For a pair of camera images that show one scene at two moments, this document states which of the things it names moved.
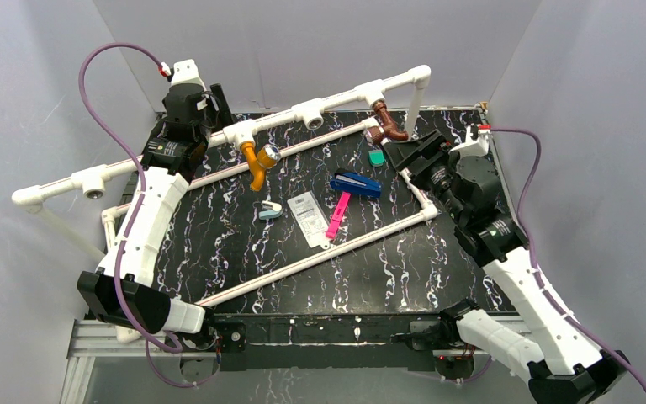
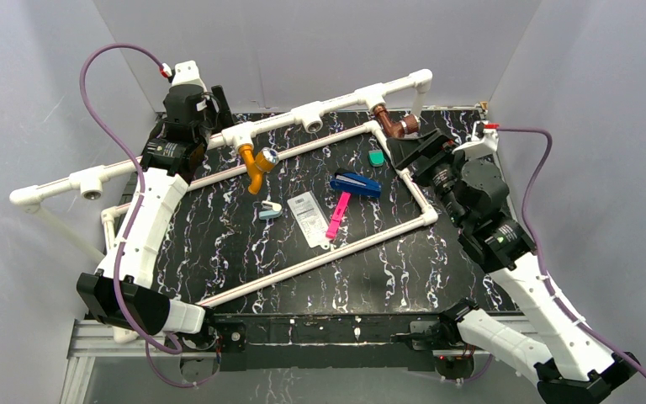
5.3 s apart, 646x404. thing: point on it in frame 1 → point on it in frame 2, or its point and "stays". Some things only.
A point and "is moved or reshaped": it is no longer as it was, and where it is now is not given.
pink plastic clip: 337,215 stays
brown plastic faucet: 375,134 is moved or reshaped
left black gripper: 219,107 stays
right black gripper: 432,146 stays
